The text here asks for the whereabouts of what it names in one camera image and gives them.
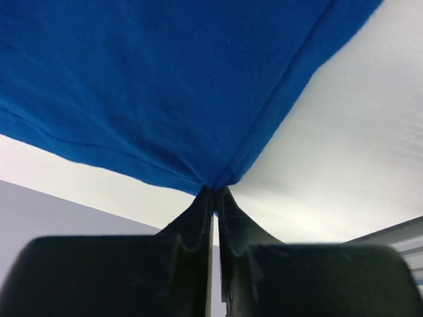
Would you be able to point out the blue printed t shirt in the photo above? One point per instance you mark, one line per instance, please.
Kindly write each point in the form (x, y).
(178, 94)

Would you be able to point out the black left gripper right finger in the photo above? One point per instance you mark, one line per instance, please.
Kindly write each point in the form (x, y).
(262, 276)

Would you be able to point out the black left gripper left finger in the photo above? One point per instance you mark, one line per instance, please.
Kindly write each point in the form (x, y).
(165, 274)

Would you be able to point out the aluminium frame rail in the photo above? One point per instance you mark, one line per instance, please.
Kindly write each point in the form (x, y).
(406, 238)

